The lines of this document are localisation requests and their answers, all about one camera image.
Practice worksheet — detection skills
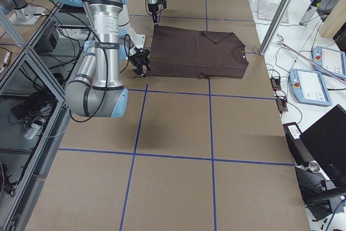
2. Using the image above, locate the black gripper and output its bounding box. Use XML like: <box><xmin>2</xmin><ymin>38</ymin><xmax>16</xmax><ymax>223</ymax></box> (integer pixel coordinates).
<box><xmin>129</xmin><ymin>48</ymin><xmax>150</xmax><ymax>77</ymax></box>
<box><xmin>148</xmin><ymin>3</ymin><xmax>159</xmax><ymax>26</ymax></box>

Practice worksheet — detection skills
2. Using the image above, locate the brown t-shirt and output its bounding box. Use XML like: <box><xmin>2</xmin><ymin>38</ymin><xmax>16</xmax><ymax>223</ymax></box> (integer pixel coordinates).
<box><xmin>147</xmin><ymin>26</ymin><xmax>249</xmax><ymax>78</ymax></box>

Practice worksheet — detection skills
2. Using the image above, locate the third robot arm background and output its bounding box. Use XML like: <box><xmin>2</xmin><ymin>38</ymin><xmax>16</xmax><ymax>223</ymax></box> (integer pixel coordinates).
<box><xmin>1</xmin><ymin>0</ymin><xmax>45</xmax><ymax>26</ymax></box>

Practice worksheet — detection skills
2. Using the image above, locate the plastic bagged cardboard sheet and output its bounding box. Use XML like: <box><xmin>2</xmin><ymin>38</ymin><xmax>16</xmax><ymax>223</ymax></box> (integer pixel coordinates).
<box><xmin>257</xmin><ymin>0</ymin><xmax>280</xmax><ymax>21</ymax></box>

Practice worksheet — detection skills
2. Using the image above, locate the orange black connector hub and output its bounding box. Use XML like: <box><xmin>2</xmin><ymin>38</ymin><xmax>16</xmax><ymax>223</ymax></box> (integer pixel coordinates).
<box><xmin>270</xmin><ymin>77</ymin><xmax>282</xmax><ymax>91</ymax></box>
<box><xmin>276</xmin><ymin>96</ymin><xmax>288</xmax><ymax>114</ymax></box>

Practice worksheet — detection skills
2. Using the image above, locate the silver reacher grabber tool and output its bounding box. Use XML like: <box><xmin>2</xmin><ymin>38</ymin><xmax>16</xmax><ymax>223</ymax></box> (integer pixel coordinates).
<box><xmin>276</xmin><ymin>34</ymin><xmax>345</xmax><ymax>85</ymax></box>

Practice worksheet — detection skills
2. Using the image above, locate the near blue teach pendant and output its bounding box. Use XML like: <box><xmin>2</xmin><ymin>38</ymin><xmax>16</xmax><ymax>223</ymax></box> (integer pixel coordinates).
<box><xmin>289</xmin><ymin>69</ymin><xmax>332</xmax><ymax>107</ymax></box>

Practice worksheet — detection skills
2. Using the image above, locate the blue teach pendant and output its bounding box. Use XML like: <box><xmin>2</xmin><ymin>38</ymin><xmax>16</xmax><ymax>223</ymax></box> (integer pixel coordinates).
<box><xmin>312</xmin><ymin>46</ymin><xmax>345</xmax><ymax>79</ymax></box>
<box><xmin>289</xmin><ymin>69</ymin><xmax>332</xmax><ymax>107</ymax></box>

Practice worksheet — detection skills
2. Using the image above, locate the black box white label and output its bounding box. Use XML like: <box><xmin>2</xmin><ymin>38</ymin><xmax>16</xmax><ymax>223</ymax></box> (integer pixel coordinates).
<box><xmin>283</xmin><ymin>122</ymin><xmax>316</xmax><ymax>166</ymax></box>

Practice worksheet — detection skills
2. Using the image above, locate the far blue teach pendant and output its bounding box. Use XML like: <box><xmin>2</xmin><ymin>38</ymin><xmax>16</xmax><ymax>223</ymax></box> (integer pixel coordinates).
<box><xmin>312</xmin><ymin>46</ymin><xmax>345</xmax><ymax>79</ymax></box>

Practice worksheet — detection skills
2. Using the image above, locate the black monitor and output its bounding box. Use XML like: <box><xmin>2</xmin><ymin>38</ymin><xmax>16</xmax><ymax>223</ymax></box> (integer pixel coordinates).
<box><xmin>300</xmin><ymin>104</ymin><xmax>345</xmax><ymax>187</ymax></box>

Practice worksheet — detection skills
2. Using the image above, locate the silver metal cup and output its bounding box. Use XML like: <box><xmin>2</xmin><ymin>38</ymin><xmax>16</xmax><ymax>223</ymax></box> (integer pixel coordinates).
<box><xmin>303</xmin><ymin>161</ymin><xmax>320</xmax><ymax>174</ymax></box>

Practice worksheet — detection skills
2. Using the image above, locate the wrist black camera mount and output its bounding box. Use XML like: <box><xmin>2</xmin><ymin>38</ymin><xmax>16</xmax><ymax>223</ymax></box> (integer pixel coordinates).
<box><xmin>157</xmin><ymin>0</ymin><xmax>167</xmax><ymax>10</ymax></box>

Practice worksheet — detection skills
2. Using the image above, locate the white pedestal column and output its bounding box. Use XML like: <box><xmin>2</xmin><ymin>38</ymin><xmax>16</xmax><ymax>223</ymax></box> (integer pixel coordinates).
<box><xmin>118</xmin><ymin>4</ymin><xmax>145</xmax><ymax>48</ymax></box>

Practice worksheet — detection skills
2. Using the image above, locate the aluminium frame post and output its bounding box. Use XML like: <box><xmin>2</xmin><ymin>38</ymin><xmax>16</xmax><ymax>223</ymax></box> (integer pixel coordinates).
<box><xmin>259</xmin><ymin>0</ymin><xmax>292</xmax><ymax>56</ymax></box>

